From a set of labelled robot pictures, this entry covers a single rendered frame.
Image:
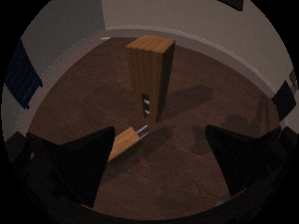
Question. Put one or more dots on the wooden post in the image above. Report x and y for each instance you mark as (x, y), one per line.
(150, 60)

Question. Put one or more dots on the wooden rail with steel hooks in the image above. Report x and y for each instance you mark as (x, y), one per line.
(126, 145)

